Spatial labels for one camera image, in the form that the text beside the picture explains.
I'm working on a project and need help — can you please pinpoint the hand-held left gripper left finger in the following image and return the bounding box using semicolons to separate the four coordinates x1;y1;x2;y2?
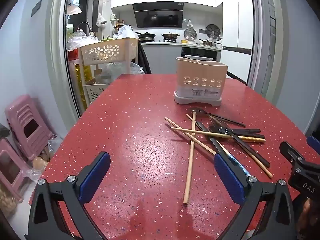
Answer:
27;151;112;240

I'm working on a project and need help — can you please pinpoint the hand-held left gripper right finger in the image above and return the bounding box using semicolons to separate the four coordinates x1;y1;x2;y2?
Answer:
214;152;299;240

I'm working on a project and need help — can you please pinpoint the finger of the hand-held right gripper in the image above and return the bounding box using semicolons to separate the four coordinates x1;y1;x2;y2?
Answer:
279;141;307;167
307;136;320;153

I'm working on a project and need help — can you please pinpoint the black-handled knife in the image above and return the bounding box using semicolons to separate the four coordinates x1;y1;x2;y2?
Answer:
186;114;274;179

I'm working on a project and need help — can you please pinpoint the slotted spoon with black handle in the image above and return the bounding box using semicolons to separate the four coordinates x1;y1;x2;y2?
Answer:
209;125;271;168

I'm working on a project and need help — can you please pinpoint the wooden chopstick with blue end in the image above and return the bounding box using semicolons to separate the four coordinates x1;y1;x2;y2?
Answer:
164;117;251;178

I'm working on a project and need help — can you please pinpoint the plain wooden chopstick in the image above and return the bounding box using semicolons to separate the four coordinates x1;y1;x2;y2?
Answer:
183;112;196;205

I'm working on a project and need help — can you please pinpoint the wooden chopstick with spiral end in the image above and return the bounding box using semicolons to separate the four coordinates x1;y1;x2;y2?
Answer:
170;127;266;143

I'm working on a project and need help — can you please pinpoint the translucent black plastic spoon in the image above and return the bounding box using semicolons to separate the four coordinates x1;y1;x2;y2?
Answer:
191;107;266;139

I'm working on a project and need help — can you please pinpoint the beige plastic utensil holder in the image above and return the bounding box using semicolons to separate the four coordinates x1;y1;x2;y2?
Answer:
174;57;228;105

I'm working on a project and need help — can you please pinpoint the person's right hand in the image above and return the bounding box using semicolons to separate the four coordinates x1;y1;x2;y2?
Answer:
299;197;320;234

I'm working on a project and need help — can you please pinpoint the plastic bag with brown food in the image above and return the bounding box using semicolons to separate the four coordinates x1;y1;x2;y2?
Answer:
26;140;62;181

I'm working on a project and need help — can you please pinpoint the pink plastic stool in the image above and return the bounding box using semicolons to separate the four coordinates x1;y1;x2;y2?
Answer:
4;94;57;161
0;137;34;203

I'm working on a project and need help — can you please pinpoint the bag of peanuts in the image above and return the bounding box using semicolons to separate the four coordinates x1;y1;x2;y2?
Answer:
0;180;21;218

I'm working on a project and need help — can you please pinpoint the yellow cooking oil bottle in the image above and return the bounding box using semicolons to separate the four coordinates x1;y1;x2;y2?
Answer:
75;64;94;103

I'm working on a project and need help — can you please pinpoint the clear plastic bag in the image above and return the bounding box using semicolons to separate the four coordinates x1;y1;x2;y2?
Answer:
117;26;139;40
99;62;145;85
66;29;100;52

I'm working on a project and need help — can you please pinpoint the cream plastic basket trolley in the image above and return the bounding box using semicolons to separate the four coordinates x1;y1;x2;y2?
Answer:
79;37;140;107

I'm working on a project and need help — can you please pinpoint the black built-in oven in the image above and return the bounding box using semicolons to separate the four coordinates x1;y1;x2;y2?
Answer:
180;46;218;62

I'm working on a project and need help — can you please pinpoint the white refrigerator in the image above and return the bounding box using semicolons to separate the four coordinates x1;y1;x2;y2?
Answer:
215;0;253;83

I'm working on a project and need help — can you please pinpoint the round metal steamer rack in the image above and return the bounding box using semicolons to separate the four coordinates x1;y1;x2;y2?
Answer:
183;28;198;42
205;23;222;40

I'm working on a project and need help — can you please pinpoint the black wok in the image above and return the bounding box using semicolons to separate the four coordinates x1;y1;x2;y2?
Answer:
135;32;157;42

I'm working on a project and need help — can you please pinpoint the cooking pot with lid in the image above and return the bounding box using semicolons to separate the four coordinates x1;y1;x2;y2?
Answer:
161;32;180;42

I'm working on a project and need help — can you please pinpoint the black kitchen faucet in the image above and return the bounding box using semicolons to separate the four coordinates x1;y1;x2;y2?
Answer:
76;22;92;34

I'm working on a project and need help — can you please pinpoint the white hanging plastic bag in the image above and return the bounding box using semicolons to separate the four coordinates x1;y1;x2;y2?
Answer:
96;12;108;28

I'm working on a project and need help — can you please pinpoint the black range hood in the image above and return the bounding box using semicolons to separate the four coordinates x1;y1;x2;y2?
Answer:
132;2;185;28

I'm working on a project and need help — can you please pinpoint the grey sliding door frame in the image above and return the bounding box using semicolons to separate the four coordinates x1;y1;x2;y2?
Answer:
49;0;284;120

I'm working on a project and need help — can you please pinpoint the grey wall switch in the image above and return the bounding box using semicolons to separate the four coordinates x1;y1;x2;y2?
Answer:
31;1;42;17

